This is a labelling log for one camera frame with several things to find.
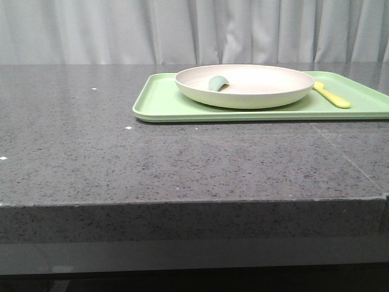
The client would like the white round plate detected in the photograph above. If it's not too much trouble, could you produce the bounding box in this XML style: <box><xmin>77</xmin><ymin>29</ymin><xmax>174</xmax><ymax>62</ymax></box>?
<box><xmin>175</xmin><ymin>64</ymin><xmax>315</xmax><ymax>110</ymax></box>

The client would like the yellow plastic fork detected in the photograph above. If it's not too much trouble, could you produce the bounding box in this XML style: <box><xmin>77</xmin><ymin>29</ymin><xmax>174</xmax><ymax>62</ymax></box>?
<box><xmin>313</xmin><ymin>82</ymin><xmax>351</xmax><ymax>109</ymax></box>

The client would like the light green tray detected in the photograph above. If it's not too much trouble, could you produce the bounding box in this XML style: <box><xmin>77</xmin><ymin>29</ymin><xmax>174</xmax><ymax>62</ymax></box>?
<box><xmin>133</xmin><ymin>71</ymin><xmax>388</xmax><ymax>123</ymax></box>

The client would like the green plastic spoon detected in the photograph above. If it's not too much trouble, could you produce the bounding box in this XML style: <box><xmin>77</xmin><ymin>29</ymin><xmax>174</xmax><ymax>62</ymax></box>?
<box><xmin>208</xmin><ymin>75</ymin><xmax>229</xmax><ymax>92</ymax></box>

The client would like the white curtain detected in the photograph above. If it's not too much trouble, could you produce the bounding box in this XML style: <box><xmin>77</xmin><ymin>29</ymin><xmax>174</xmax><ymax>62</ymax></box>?
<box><xmin>1</xmin><ymin>1</ymin><xmax>388</xmax><ymax>64</ymax></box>

